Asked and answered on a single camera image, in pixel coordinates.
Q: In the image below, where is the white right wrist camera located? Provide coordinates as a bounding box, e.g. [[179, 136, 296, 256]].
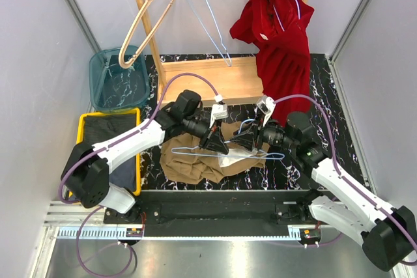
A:
[[256, 95, 276, 126]]

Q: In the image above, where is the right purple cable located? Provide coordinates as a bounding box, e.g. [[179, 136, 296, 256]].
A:
[[272, 94, 417, 265]]

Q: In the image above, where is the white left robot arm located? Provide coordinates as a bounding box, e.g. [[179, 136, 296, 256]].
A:
[[59, 90, 229, 223]]

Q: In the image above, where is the blue wire hanger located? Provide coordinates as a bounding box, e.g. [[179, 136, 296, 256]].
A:
[[273, 0, 301, 32], [171, 118, 285, 167], [185, 0, 233, 67]]

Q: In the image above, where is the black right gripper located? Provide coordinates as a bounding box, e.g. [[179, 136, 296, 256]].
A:
[[229, 111, 297, 152]]

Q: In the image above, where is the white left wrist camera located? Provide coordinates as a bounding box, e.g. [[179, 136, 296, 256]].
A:
[[210, 94, 228, 127]]

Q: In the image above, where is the red skirt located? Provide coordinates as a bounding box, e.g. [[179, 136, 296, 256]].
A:
[[229, 0, 314, 125]]

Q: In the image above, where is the yellow plastic bin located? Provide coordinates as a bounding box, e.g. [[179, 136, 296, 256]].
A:
[[76, 108, 141, 195]]

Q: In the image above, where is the tan garment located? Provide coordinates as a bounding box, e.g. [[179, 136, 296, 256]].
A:
[[160, 122, 266, 184]]

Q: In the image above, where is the wooden clothes rack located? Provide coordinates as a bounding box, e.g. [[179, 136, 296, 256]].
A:
[[152, 0, 308, 106]]

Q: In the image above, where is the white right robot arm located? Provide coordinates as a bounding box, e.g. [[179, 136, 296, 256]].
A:
[[231, 112, 416, 271]]

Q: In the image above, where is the black marble pattern mat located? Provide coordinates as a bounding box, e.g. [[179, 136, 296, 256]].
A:
[[140, 54, 369, 191]]

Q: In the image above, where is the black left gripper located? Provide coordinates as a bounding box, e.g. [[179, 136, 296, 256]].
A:
[[183, 115, 229, 155]]

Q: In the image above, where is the teal plastic basket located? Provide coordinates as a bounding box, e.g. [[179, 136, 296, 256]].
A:
[[89, 48, 151, 113]]

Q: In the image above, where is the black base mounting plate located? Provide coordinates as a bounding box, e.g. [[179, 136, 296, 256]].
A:
[[104, 190, 316, 225]]

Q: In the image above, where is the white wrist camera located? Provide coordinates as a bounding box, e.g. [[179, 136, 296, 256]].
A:
[[210, 94, 228, 127], [256, 95, 276, 126]]

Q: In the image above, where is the beige wooden hanger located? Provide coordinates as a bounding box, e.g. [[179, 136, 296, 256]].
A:
[[119, 0, 175, 69]]

